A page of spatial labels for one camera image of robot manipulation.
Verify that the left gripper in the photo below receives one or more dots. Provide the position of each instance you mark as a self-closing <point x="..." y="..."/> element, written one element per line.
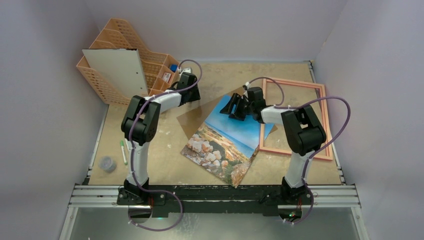
<point x="196" y="96"/>

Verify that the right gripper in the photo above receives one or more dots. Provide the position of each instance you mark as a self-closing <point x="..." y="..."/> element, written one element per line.
<point x="239" y="106"/>

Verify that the landscape photo print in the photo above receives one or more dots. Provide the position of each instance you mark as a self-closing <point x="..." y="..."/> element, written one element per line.
<point x="223" y="146"/>

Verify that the pink picture frame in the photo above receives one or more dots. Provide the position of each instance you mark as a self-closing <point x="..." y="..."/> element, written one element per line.
<point x="297" y="93"/>

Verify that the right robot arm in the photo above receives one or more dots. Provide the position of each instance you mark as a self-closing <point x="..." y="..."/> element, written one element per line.
<point x="304" y="133"/>

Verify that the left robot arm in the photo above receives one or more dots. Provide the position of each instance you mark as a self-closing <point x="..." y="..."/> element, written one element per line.
<point x="140" y="124"/>

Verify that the blue item in organizer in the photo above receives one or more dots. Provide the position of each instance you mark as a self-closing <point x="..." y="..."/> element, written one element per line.
<point x="173" y="67"/>

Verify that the white red small box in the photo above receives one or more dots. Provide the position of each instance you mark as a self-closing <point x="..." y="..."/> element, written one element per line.
<point x="166" y="77"/>

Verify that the orange plastic file organizer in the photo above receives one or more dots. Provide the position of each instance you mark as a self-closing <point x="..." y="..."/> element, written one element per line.
<point x="118" y="33"/>

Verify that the brown cardboard backing board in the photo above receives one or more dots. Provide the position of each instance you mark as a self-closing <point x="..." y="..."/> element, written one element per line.
<point x="193" y="119"/>

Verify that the white binder in organizer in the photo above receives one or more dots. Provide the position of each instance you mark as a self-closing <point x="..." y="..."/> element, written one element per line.
<point x="121" y="67"/>

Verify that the green marker pen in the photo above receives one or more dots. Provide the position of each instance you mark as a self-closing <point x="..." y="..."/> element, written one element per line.
<point x="123" y="152"/>

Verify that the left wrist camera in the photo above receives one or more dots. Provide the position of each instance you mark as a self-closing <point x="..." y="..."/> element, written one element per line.
<point x="186" y="70"/>

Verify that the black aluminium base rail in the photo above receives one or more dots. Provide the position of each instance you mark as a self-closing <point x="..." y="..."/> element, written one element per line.
<point x="266" y="200"/>

